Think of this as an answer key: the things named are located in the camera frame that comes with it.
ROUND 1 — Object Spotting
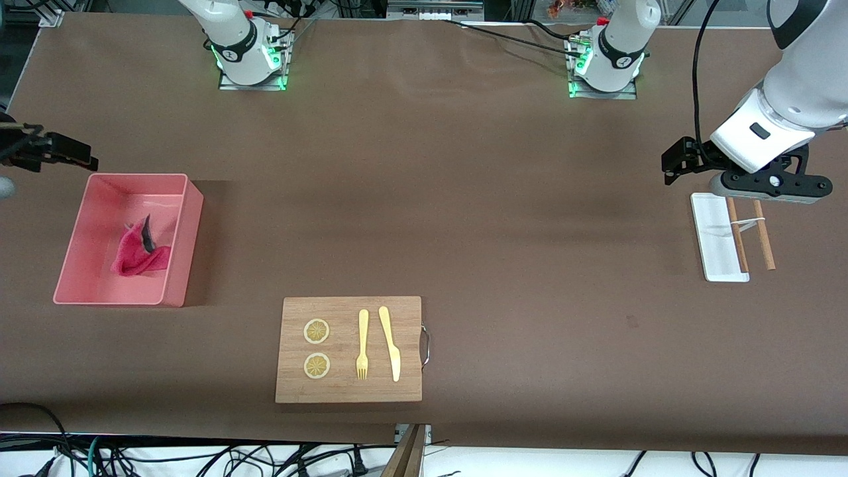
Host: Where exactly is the red and grey cloth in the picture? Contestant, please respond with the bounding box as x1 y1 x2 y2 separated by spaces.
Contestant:
111 214 172 278

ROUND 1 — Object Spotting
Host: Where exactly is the pink plastic bin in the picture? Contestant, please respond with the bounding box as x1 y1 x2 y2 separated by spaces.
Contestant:
53 173 204 308

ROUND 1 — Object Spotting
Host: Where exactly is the white rack base tray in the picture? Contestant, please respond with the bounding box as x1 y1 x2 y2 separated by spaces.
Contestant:
690 192 751 283

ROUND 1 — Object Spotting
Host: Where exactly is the white power strip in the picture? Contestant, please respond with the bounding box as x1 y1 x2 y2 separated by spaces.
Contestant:
388 0 486 21

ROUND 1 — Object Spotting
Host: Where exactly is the yellow plastic fork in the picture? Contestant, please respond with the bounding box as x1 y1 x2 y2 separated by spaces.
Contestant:
356 309 370 381

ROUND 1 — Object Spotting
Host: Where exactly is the yellow plastic knife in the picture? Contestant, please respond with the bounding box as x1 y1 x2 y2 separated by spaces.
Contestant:
378 305 401 383

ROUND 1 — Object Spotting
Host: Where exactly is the wooden cutting board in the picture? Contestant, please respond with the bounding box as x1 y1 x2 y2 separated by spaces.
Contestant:
275 296 423 403

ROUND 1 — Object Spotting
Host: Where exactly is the wooden plank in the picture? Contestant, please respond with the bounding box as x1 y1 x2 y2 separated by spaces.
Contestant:
381 424 426 477

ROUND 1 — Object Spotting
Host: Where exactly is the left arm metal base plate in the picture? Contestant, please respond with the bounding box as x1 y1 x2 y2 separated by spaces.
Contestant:
566 33 640 100

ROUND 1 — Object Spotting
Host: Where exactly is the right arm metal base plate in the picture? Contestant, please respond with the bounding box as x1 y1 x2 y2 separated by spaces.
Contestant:
219 23 295 91

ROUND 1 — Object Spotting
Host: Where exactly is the short black base cable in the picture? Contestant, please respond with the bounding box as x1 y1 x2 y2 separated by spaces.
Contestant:
529 19 574 42

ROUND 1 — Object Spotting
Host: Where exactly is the long black base cable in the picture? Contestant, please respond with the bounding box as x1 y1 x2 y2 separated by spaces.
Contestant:
441 19 587 60

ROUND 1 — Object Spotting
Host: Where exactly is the black cable bundle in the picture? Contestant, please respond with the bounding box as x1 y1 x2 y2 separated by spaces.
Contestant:
255 0 319 40

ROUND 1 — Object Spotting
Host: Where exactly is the thick black looped cable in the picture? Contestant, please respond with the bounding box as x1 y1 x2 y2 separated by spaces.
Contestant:
0 401 70 477

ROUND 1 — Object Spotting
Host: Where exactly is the teal cable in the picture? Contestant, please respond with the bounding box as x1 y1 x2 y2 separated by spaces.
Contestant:
86 436 107 477

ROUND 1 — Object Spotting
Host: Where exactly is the small metal bracket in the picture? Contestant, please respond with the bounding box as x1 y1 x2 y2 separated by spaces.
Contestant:
395 424 433 446

